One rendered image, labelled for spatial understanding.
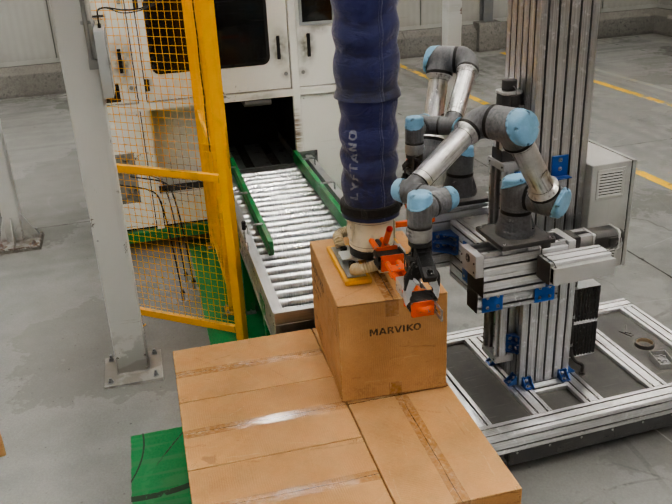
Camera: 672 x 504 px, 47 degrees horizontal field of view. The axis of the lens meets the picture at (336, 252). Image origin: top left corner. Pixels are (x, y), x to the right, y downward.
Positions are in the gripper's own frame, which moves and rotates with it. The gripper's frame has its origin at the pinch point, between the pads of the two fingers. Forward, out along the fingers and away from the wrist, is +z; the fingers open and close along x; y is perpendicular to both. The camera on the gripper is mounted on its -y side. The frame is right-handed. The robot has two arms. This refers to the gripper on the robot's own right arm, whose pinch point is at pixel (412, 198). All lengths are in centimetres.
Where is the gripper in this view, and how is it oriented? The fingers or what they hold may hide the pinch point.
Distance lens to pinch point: 329.6
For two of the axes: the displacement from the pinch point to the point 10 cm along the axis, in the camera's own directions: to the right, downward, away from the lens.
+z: 0.4, 9.2, 3.9
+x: 9.8, -1.2, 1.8
